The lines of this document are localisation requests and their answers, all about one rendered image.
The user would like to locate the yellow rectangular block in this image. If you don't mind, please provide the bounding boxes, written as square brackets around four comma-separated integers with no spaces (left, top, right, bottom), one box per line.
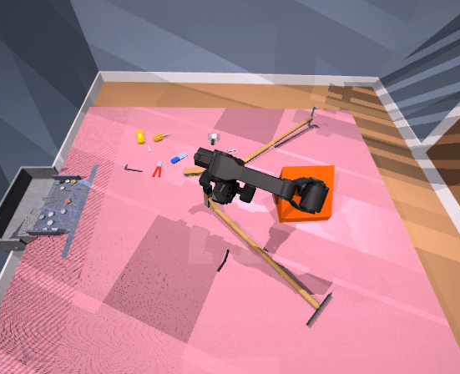
[136,129,145,144]

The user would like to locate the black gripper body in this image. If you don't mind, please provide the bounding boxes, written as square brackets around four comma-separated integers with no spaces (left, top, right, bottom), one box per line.
[199,169,256,204]

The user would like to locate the red-handled pliers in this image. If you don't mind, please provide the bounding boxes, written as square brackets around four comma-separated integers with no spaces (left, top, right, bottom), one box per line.
[152,161,163,177]

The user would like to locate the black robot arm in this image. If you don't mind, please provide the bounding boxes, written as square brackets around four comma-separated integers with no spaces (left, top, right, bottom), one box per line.
[193,147,330,215]

